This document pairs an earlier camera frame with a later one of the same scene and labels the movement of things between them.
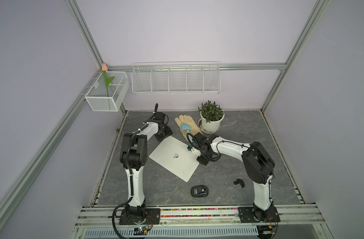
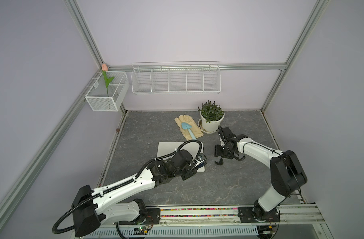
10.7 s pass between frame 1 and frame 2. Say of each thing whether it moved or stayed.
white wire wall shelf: stayed
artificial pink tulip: stayed
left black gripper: moved
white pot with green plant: stayed
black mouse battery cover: moved
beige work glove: stayed
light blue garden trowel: stayed
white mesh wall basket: stayed
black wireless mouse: moved
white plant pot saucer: stayed
